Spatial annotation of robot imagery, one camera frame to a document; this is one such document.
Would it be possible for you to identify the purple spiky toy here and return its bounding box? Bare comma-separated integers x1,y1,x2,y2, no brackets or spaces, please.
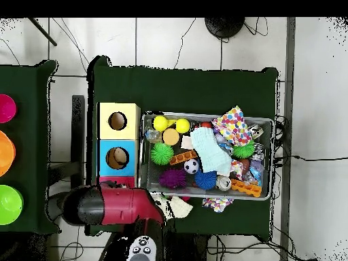
158,168,187,189

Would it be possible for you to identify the mint green cloth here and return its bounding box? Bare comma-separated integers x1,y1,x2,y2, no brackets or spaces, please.
189,126,233,176

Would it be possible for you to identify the colourful polka dot cloth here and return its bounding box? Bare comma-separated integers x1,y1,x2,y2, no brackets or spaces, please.
202,197,234,213
211,105,254,147

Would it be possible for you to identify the cream knitted cloth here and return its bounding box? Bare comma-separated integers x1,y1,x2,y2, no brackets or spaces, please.
153,195,194,220

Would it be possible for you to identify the shallow mesh bin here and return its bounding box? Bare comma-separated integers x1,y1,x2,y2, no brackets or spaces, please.
138,109,276,201

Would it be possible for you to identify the wooden box with three holes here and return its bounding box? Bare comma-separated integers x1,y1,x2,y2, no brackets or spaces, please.
97,102,141,189

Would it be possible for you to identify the orange round foam disc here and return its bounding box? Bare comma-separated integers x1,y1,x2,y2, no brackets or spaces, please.
162,127,180,146

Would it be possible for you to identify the plain wooden block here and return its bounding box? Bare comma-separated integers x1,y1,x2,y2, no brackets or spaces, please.
180,135,194,150

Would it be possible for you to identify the green spiky ball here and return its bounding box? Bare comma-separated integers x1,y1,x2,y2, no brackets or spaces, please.
150,141,175,166

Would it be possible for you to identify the orange toy brick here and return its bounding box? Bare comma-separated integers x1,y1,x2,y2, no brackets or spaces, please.
230,178,262,198
169,150,198,166

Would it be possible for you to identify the smooth yellow ball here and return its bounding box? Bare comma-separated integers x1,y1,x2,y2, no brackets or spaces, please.
175,118,191,135

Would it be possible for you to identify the yellow tennis ball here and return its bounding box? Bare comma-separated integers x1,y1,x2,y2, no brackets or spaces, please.
152,116,169,133

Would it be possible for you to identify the small soccer ball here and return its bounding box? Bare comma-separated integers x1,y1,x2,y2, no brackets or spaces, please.
184,158,200,175

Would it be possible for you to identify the blue spiky toy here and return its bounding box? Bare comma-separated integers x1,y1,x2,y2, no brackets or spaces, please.
194,169,218,190

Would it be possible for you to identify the dark green tablecloth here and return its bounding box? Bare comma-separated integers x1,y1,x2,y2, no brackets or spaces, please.
86,54,280,241

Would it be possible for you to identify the black upright panel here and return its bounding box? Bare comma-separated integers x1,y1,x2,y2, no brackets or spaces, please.
70,94,86,191

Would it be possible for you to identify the black round stand base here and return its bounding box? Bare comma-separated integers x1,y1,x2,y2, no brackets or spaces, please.
204,17,245,39

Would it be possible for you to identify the dark grey rounded base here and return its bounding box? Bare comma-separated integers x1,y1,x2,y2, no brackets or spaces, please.
44,190,69,222

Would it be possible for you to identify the dark green cloth side table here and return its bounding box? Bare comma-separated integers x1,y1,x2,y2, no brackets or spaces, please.
0,59,61,234

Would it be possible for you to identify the orange plastic bowl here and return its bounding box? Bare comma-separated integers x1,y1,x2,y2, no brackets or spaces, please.
0,130,16,177

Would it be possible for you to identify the pink plastic bowl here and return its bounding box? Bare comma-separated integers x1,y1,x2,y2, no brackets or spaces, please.
0,94,18,124

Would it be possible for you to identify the black pole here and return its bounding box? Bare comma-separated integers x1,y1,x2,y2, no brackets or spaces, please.
28,17,58,47

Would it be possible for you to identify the green plastic bowl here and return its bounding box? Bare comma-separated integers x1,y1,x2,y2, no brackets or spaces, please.
0,184,24,226

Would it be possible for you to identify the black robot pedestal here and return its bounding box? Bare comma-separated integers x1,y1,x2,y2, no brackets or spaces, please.
165,232,210,261

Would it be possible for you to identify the black cable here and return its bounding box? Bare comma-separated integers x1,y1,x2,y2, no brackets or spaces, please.
274,154,348,162

